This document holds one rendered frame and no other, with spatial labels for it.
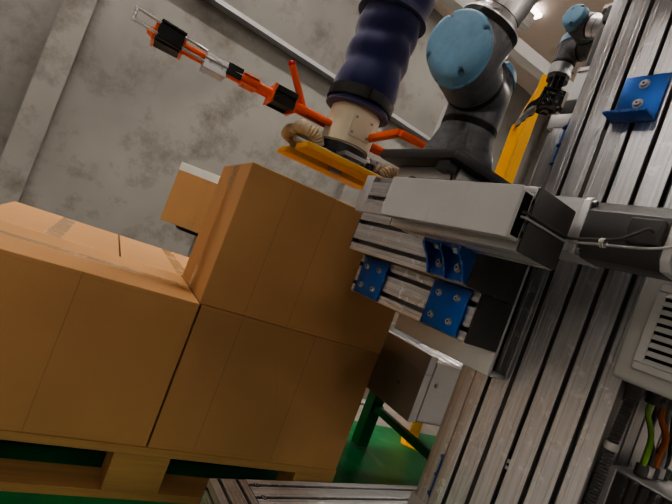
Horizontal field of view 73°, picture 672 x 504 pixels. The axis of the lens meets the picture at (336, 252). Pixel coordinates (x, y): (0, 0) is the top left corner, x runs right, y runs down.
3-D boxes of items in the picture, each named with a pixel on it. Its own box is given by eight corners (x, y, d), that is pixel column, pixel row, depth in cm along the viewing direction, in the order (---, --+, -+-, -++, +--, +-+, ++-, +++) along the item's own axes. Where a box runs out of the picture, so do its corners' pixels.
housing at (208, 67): (221, 82, 136) (226, 68, 136) (225, 77, 130) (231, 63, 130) (198, 70, 133) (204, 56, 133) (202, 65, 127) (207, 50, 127)
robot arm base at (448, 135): (503, 186, 92) (520, 141, 92) (456, 155, 84) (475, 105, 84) (450, 183, 105) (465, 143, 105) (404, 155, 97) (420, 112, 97)
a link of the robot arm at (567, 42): (582, 27, 150) (557, 32, 157) (570, 58, 150) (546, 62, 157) (592, 41, 155) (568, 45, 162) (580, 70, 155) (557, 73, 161)
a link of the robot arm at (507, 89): (502, 143, 96) (524, 84, 97) (490, 114, 85) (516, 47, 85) (450, 134, 103) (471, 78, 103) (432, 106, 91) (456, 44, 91)
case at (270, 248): (330, 320, 181) (365, 226, 182) (380, 354, 145) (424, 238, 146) (182, 274, 155) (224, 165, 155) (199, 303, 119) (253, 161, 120)
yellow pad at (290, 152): (356, 189, 172) (361, 177, 172) (369, 190, 163) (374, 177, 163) (276, 152, 157) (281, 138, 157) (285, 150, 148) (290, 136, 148)
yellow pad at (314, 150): (381, 190, 155) (387, 177, 155) (397, 191, 146) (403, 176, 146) (294, 148, 140) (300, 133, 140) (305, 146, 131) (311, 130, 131)
